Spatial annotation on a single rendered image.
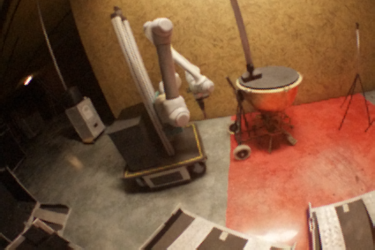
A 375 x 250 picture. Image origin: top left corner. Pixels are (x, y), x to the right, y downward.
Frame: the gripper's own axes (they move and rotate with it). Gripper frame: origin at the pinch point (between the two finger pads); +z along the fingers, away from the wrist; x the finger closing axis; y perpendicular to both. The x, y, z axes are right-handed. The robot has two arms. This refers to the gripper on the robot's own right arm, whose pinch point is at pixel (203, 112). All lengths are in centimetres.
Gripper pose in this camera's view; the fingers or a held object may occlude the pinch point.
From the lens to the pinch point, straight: 149.8
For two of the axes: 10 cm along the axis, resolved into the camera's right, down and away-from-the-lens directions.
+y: -9.5, 3.1, 0.4
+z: 3.0, 8.6, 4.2
